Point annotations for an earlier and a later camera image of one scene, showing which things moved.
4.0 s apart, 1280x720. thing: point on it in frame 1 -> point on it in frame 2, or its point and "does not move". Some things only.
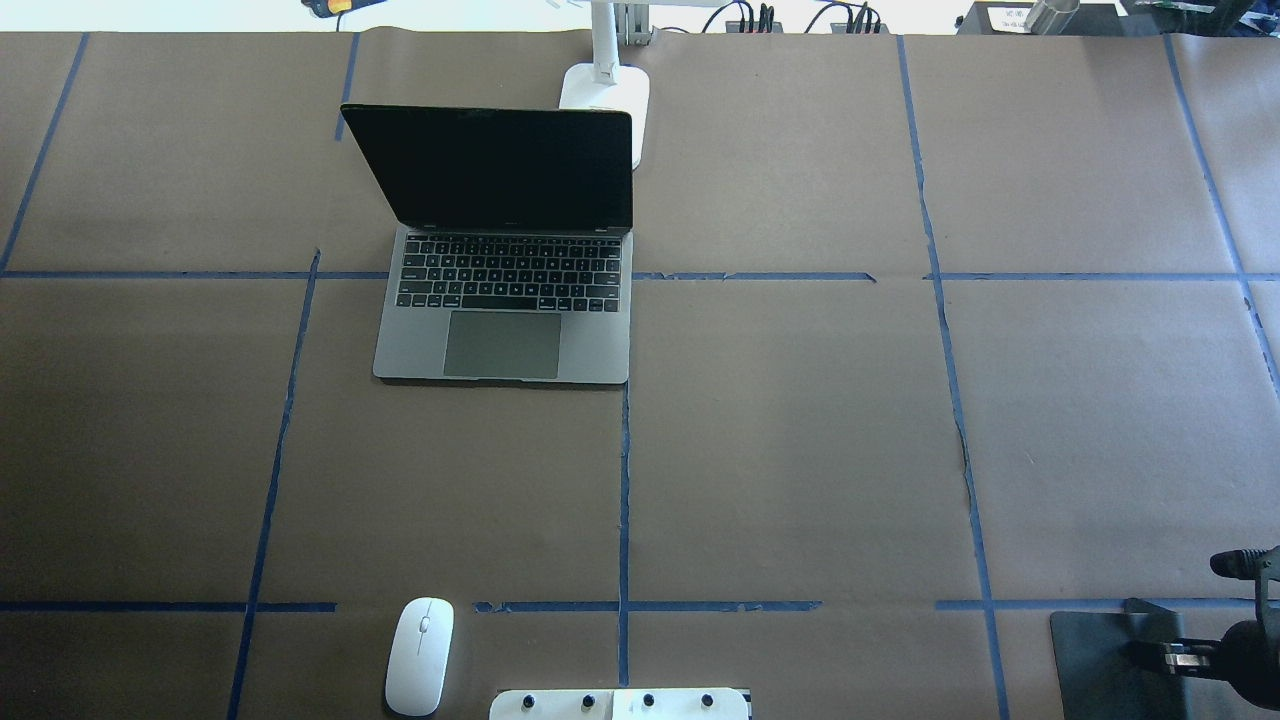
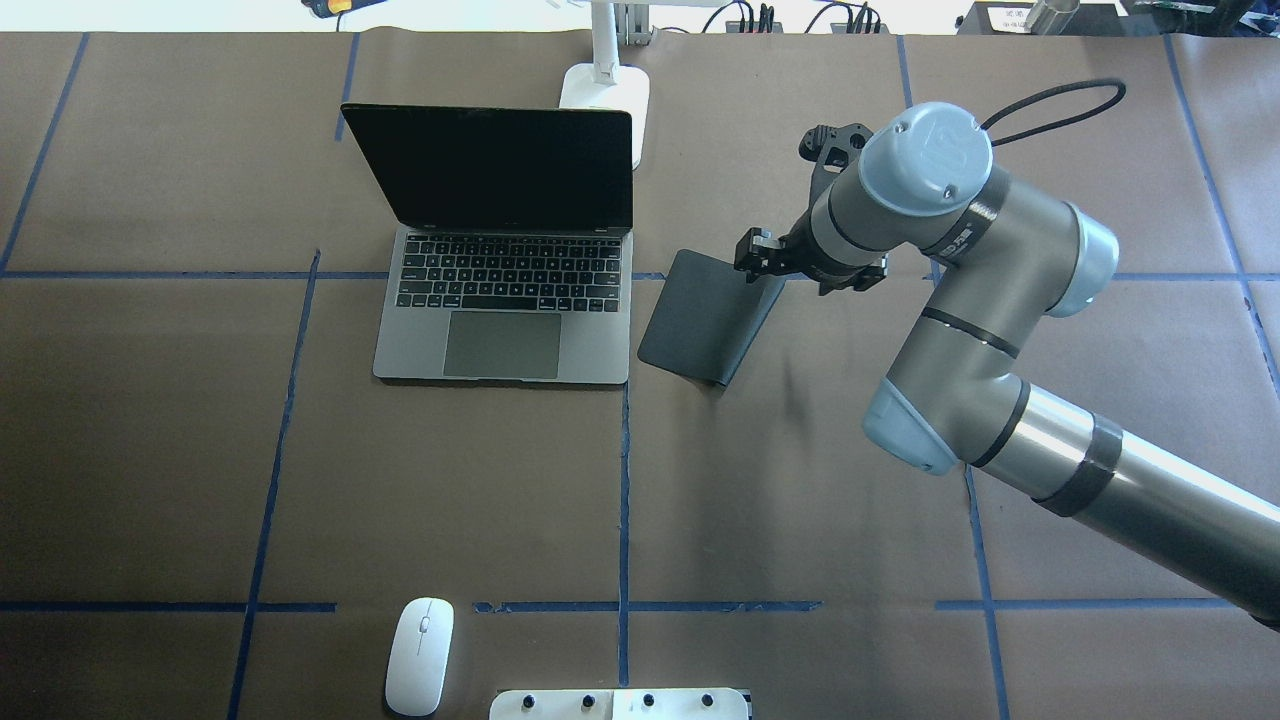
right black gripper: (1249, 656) -> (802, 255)
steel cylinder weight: (1049, 17) does not move
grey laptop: (515, 265) does not move
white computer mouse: (420, 656) does not move
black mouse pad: (1110, 666) -> (705, 317)
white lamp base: (605, 84) does not move
